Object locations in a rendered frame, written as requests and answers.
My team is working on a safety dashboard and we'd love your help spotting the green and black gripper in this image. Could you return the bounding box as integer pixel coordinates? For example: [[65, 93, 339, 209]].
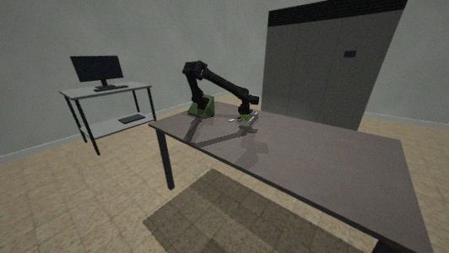
[[241, 109, 252, 121]]

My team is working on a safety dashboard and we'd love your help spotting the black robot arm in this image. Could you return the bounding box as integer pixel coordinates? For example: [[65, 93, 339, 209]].
[[182, 61, 259, 115]]

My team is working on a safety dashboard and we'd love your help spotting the white rack of three labelled bins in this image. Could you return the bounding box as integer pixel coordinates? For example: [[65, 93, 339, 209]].
[[240, 111, 258, 127]]

